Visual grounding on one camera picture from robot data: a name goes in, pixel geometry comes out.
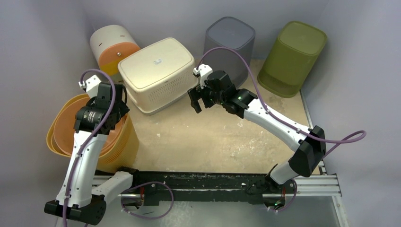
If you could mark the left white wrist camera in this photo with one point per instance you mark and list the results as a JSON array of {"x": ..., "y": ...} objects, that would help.
[{"x": 90, "y": 86}]

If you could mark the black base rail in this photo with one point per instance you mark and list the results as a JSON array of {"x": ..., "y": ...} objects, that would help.
[{"x": 156, "y": 186}]

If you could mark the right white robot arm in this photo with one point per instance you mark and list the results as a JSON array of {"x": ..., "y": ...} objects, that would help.
[{"x": 307, "y": 151}]

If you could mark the aluminium frame rail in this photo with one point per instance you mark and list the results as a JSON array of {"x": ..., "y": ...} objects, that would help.
[{"x": 313, "y": 186}]

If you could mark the white mini drawer cabinet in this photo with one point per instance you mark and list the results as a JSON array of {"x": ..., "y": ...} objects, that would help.
[{"x": 110, "y": 45}]

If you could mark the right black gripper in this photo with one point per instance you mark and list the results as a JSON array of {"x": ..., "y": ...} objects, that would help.
[{"x": 200, "y": 96}]

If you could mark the grey plastic basket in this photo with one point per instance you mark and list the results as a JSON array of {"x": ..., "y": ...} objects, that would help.
[{"x": 234, "y": 34}]

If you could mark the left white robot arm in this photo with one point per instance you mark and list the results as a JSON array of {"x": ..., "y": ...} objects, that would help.
[{"x": 77, "y": 199}]

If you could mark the orange plastic basin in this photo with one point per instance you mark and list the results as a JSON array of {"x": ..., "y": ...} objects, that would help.
[{"x": 63, "y": 129}]

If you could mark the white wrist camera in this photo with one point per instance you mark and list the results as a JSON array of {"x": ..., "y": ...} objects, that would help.
[
  {"x": 90, "y": 86},
  {"x": 202, "y": 72}
]

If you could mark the white plastic basket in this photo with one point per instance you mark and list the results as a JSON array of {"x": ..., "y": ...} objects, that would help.
[{"x": 158, "y": 75}]

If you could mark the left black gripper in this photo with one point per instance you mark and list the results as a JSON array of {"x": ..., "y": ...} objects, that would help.
[{"x": 124, "y": 109}]

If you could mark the yellow plastic basket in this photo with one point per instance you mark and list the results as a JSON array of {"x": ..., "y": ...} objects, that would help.
[{"x": 122, "y": 154}]

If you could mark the green plastic basket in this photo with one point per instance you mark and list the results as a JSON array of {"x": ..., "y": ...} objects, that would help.
[{"x": 293, "y": 55}]

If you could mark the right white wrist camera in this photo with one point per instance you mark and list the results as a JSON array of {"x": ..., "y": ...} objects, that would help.
[{"x": 202, "y": 72}]

